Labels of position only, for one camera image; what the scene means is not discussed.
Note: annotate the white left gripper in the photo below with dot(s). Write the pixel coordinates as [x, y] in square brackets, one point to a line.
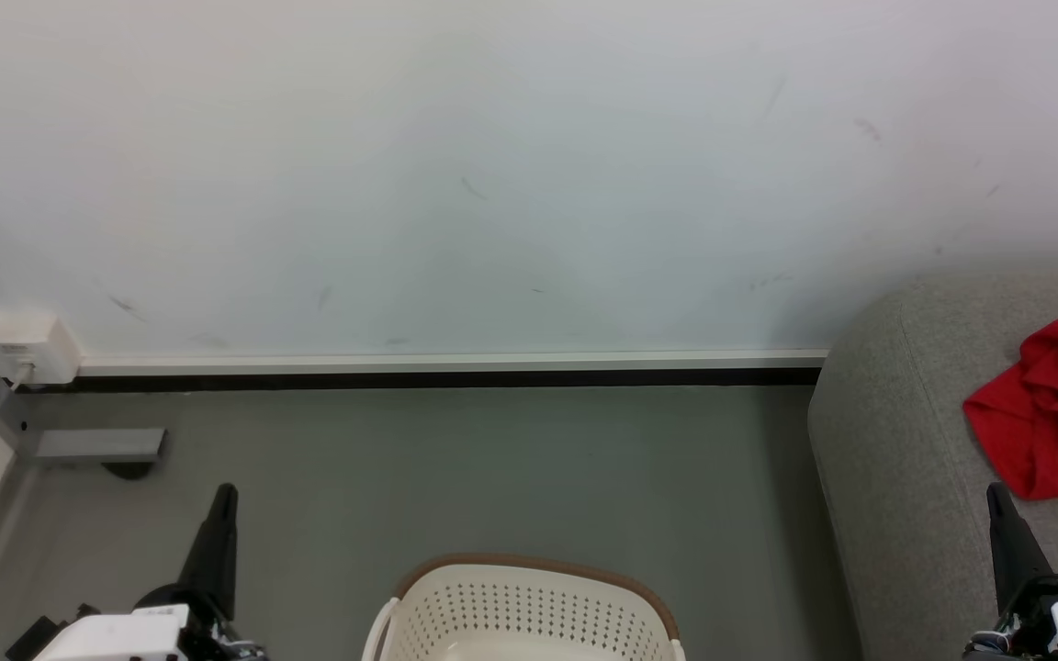
[116, 635]

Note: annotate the red and white jersey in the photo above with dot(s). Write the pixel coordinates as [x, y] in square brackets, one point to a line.
[1052, 413]

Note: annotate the grey fabric sofa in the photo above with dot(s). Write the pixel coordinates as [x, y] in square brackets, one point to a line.
[915, 441]

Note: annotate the black round foot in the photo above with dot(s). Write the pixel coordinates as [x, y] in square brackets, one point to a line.
[128, 470]

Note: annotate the black skirting strip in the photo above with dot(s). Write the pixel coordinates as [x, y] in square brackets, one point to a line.
[419, 380]

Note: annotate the cream perforated laundry basket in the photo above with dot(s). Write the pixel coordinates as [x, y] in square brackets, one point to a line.
[529, 615]

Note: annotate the grey metal floor bracket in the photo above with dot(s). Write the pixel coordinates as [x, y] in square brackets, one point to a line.
[97, 444]

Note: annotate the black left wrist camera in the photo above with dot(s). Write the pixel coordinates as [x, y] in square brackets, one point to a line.
[33, 638]

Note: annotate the white wall socket box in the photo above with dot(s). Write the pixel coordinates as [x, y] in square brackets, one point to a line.
[28, 344]

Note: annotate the white wall trunking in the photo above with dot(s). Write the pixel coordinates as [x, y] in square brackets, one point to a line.
[446, 362]

